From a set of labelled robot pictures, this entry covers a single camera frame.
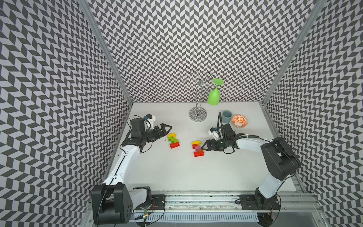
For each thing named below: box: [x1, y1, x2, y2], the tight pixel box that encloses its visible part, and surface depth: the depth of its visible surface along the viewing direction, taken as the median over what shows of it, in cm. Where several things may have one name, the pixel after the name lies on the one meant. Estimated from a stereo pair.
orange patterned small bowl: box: [231, 114, 249, 128], surface depth 106 cm
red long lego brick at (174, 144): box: [169, 141, 180, 149], surface depth 94 cm
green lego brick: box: [167, 136, 179, 144], surface depth 96 cm
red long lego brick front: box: [193, 150, 205, 158], surface depth 90 cm
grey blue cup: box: [222, 110, 233, 123], surface depth 106 cm
